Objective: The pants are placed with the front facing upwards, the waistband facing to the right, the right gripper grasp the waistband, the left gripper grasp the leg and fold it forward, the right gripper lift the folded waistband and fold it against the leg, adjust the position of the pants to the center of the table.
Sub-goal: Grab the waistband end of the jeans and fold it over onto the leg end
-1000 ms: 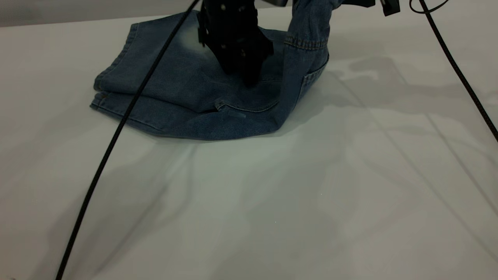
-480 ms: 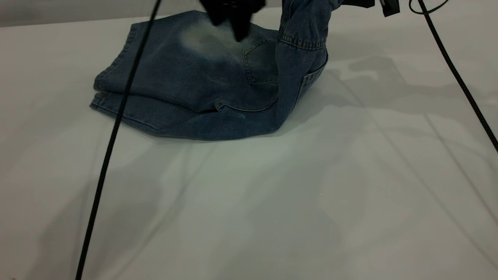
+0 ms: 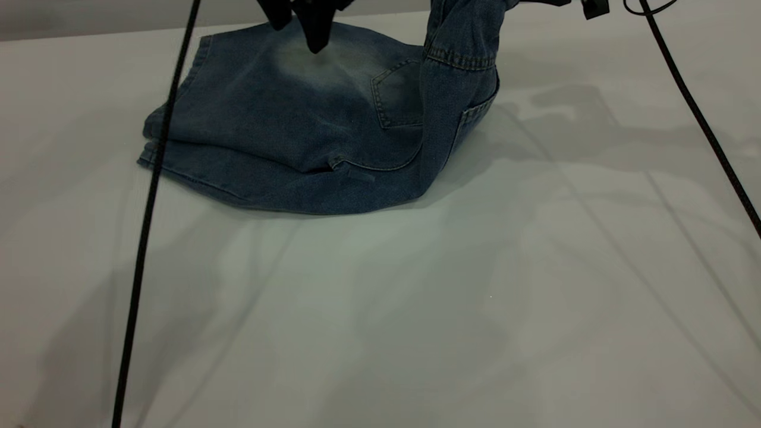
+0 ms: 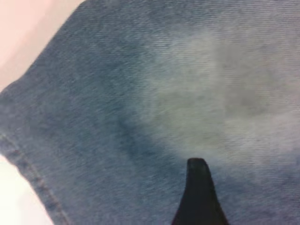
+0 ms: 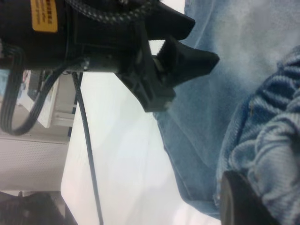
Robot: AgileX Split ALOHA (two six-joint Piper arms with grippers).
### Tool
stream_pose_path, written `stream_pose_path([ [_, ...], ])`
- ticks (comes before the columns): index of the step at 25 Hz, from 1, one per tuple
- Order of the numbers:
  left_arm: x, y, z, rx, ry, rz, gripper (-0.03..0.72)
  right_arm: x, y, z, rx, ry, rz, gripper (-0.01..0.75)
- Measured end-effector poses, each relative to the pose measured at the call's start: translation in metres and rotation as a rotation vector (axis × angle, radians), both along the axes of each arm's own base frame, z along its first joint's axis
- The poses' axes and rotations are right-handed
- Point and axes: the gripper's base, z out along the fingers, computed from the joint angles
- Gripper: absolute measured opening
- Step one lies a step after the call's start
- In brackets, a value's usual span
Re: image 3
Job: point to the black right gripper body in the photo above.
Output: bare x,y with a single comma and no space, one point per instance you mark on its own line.
596,9

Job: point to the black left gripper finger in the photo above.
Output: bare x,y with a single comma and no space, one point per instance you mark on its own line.
278,15
316,27

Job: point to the blue denim shorts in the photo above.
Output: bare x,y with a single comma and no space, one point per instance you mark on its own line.
285,119

